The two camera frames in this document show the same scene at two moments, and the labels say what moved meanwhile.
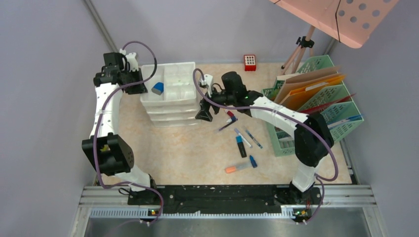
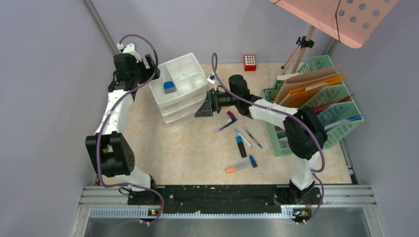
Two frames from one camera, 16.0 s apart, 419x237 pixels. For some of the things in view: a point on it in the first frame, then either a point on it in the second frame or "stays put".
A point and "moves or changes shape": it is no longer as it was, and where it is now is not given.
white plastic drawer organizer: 171,98 moves or changes shape
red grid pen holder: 250,62 stays put
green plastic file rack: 342,117 stays put
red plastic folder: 317,108 stays put
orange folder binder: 297,98 stays put
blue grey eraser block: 158,88 to 169,87
